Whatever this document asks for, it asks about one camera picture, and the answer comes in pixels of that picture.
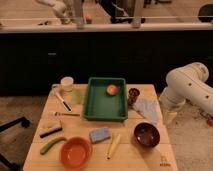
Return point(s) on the white cup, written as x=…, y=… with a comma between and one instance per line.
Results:
x=67, y=84

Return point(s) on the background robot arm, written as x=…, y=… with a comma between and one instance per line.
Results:
x=58, y=8

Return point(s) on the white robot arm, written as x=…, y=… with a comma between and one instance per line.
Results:
x=186, y=83

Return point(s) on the orange fruit in tray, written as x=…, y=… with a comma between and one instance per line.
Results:
x=112, y=89

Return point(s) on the green plastic tray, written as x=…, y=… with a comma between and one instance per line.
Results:
x=99, y=105

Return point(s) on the dark brown metal cup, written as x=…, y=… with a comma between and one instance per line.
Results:
x=133, y=94

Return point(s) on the translucent green cup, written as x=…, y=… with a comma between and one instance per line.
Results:
x=77, y=96

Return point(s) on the grey folded cloth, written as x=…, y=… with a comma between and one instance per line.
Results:
x=147, y=108

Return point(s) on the blue sponge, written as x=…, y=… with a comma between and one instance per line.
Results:
x=99, y=134

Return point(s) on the yellow banana toy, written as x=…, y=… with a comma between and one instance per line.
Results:
x=113, y=146

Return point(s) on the small fork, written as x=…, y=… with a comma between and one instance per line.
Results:
x=64, y=114

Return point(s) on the dark brown bowl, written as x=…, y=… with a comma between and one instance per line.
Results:
x=147, y=135

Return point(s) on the orange ball on background table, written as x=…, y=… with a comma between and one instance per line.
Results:
x=88, y=18

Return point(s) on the orange plastic bowl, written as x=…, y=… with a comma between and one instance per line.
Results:
x=75, y=153

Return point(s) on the green cucumber toy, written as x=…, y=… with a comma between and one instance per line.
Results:
x=50, y=144

